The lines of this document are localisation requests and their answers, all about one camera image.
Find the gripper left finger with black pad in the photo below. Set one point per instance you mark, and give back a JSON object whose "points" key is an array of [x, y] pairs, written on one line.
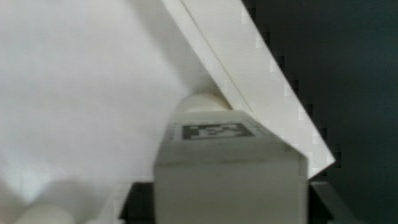
{"points": [[129, 207]]}

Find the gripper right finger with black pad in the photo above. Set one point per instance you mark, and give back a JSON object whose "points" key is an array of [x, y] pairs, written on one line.
{"points": [[329, 211]]}

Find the white leg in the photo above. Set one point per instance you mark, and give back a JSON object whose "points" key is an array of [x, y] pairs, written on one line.
{"points": [[230, 171]]}

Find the white square tabletop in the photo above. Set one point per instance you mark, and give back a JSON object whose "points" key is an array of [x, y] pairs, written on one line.
{"points": [[105, 59]]}

